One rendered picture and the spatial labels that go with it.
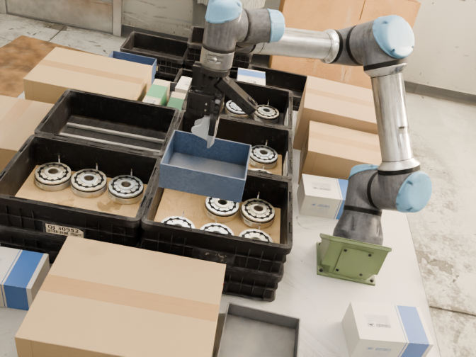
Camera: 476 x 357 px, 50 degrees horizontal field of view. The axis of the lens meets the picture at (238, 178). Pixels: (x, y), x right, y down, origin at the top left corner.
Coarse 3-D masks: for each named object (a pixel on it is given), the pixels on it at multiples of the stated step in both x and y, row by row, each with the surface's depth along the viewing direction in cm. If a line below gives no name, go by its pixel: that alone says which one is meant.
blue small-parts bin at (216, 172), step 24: (168, 144) 122; (192, 144) 129; (216, 144) 128; (240, 144) 127; (168, 168) 116; (192, 168) 127; (216, 168) 128; (240, 168) 130; (192, 192) 120; (216, 192) 119; (240, 192) 118
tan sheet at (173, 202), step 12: (168, 192) 156; (180, 192) 157; (168, 204) 151; (180, 204) 152; (192, 204) 153; (204, 204) 154; (240, 204) 157; (156, 216) 146; (168, 216) 147; (180, 216) 148; (192, 216) 149; (204, 216) 150; (276, 216) 155; (240, 228) 148; (252, 228) 149; (276, 228) 151; (276, 240) 146
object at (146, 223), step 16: (256, 176) 153; (272, 176) 154; (288, 192) 149; (144, 208) 133; (288, 208) 143; (144, 224) 129; (160, 224) 130; (288, 224) 138; (208, 240) 131; (224, 240) 130; (240, 240) 130; (256, 240) 131; (288, 240) 133
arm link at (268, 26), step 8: (248, 8) 114; (256, 8) 116; (248, 16) 112; (256, 16) 113; (264, 16) 114; (272, 16) 116; (280, 16) 117; (248, 24) 112; (256, 24) 113; (264, 24) 114; (272, 24) 115; (280, 24) 117; (248, 32) 113; (256, 32) 114; (264, 32) 115; (272, 32) 116; (280, 32) 118; (248, 40) 116; (256, 40) 117; (264, 40) 118; (272, 40) 119
